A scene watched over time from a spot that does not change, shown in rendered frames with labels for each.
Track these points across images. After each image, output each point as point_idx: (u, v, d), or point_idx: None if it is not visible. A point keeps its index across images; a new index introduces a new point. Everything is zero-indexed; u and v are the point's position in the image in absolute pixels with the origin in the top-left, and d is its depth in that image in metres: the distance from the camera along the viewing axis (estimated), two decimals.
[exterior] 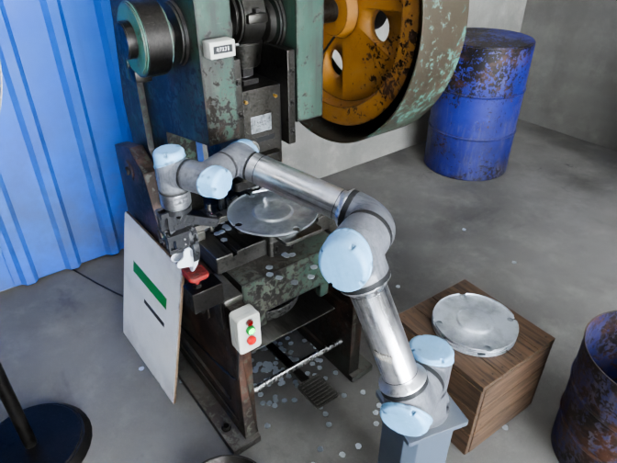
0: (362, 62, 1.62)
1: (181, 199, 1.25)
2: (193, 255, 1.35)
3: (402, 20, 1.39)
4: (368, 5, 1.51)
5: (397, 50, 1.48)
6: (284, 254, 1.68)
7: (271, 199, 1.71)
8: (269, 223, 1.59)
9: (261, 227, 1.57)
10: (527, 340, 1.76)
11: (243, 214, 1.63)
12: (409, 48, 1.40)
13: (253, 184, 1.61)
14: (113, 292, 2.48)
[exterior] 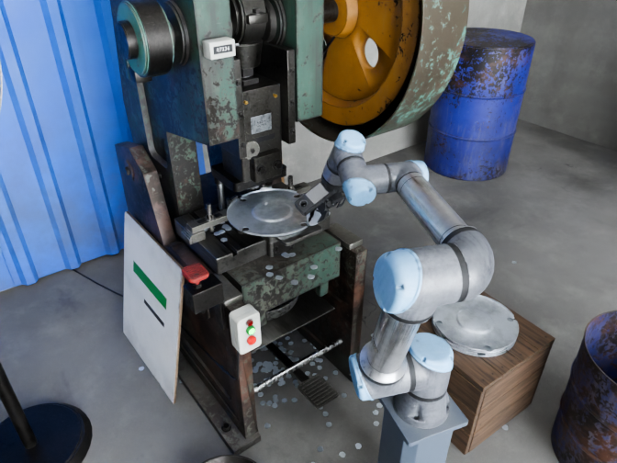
0: (380, 7, 1.48)
1: None
2: None
3: None
4: None
5: None
6: (284, 254, 1.68)
7: (264, 200, 1.70)
8: (274, 222, 1.59)
9: (269, 228, 1.56)
10: (527, 340, 1.76)
11: (245, 218, 1.61)
12: None
13: (253, 184, 1.61)
14: (113, 292, 2.48)
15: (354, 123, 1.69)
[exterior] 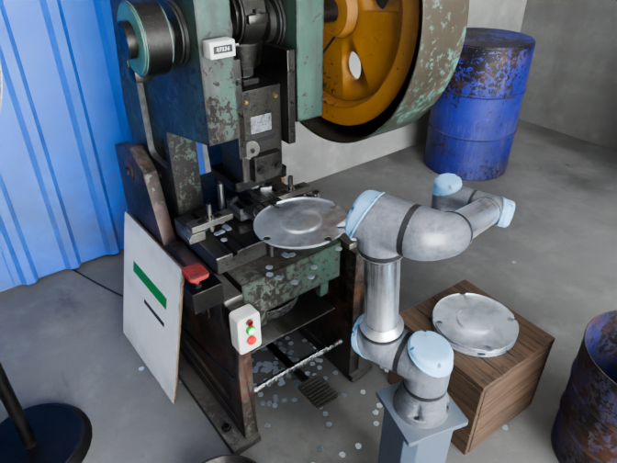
0: None
1: None
2: None
3: None
4: None
5: None
6: (284, 254, 1.68)
7: (297, 209, 1.63)
8: (298, 234, 1.51)
9: (291, 239, 1.49)
10: (527, 340, 1.76)
11: (271, 227, 1.55)
12: None
13: (253, 184, 1.61)
14: (113, 292, 2.48)
15: None
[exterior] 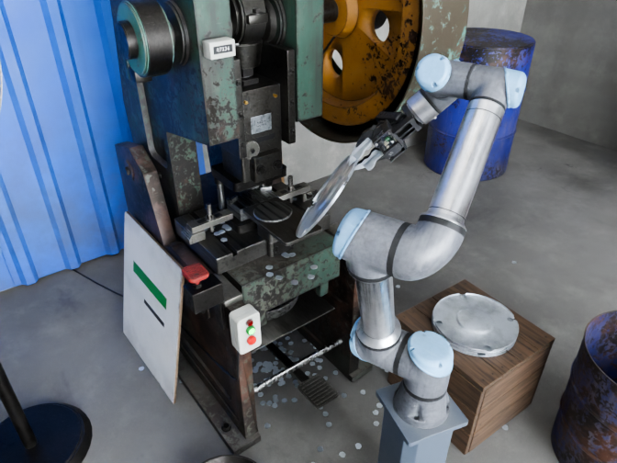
0: (362, 62, 1.62)
1: (435, 116, 1.26)
2: (379, 159, 1.33)
3: (402, 20, 1.39)
4: (368, 5, 1.51)
5: (397, 50, 1.48)
6: (284, 254, 1.68)
7: None
8: (325, 204, 1.36)
9: (319, 213, 1.35)
10: (527, 340, 1.76)
11: (308, 220, 1.44)
12: (409, 48, 1.40)
13: (253, 184, 1.61)
14: (113, 292, 2.48)
15: None
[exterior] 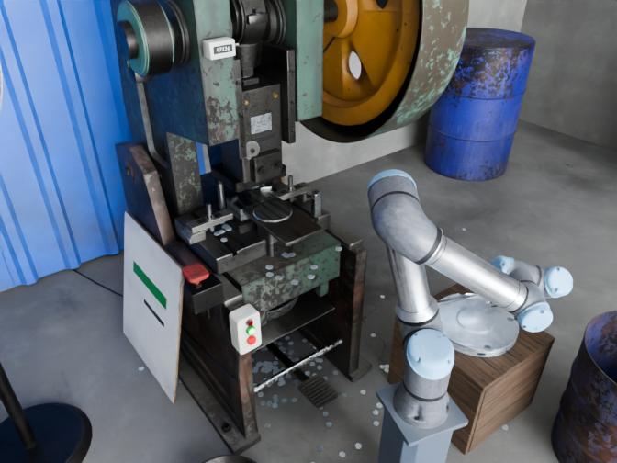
0: None
1: None
2: None
3: None
4: None
5: None
6: (284, 254, 1.68)
7: None
8: None
9: None
10: (527, 340, 1.76)
11: None
12: None
13: (253, 184, 1.61)
14: (113, 292, 2.48)
15: (413, 48, 1.39)
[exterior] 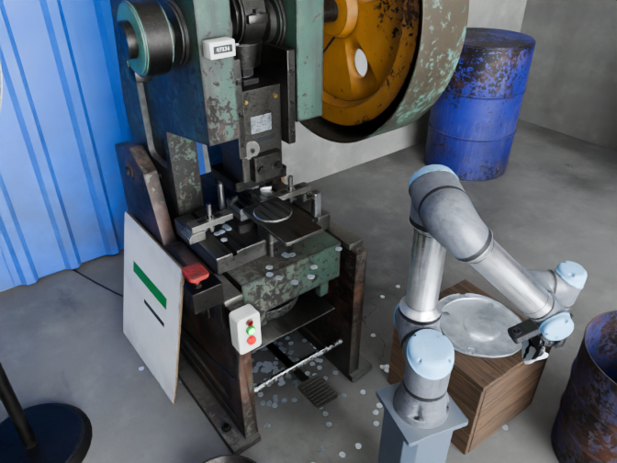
0: (378, 30, 1.51)
1: None
2: None
3: None
4: None
5: None
6: (284, 254, 1.68)
7: (498, 319, 1.80)
8: (463, 330, 1.75)
9: (454, 327, 1.76)
10: None
11: (461, 310, 1.84)
12: None
13: (253, 184, 1.61)
14: (113, 292, 2.48)
15: (331, 120, 1.78)
